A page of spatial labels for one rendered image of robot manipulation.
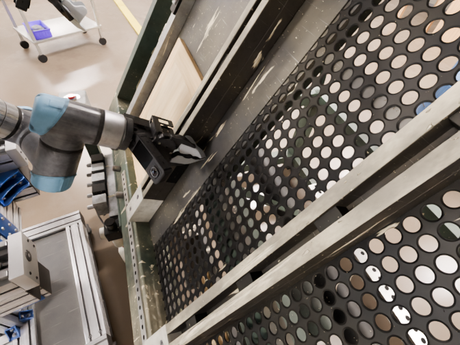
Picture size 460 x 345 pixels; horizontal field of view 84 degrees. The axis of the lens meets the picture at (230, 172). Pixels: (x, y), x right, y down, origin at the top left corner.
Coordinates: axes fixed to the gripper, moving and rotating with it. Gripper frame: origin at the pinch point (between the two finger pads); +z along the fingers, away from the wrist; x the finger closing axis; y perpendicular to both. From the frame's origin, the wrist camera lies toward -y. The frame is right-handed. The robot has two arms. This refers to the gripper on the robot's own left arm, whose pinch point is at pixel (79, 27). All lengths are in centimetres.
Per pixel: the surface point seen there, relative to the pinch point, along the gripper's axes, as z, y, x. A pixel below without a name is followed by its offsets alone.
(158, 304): 39, -25, -72
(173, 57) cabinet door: 20.9, 18.7, -6.7
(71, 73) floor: 111, -82, 234
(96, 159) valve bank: 47, -37, 5
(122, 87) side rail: 40, -9, 30
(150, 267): 40, -24, -60
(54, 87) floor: 102, -99, 209
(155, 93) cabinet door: 29.1, 5.6, -5.8
